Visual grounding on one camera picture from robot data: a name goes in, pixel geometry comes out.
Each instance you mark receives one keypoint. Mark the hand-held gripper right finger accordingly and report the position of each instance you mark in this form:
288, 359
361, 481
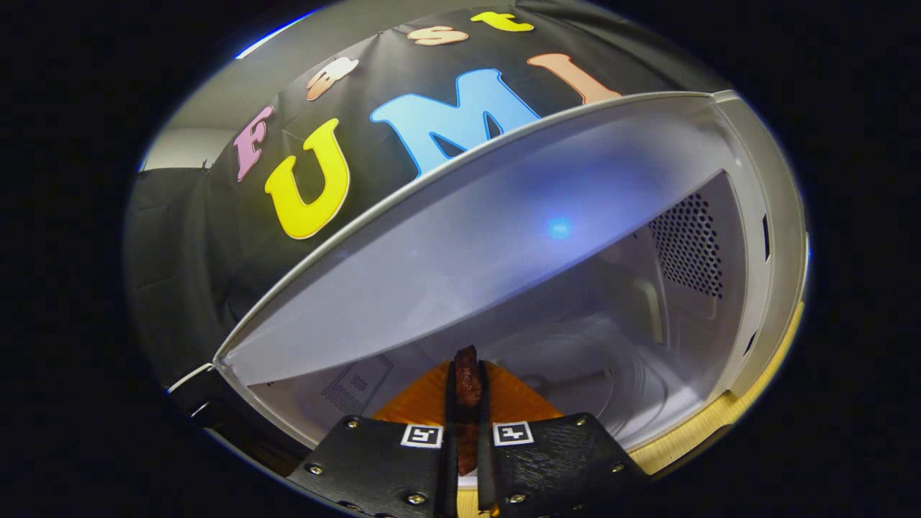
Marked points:
486, 475

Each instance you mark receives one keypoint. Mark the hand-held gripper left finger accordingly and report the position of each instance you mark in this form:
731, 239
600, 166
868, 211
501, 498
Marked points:
449, 467

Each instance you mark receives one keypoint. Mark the reddish brown meat piece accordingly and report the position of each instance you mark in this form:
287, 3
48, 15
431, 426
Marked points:
468, 381

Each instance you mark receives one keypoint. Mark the white toaster oven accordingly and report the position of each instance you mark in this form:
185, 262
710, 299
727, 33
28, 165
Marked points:
432, 288

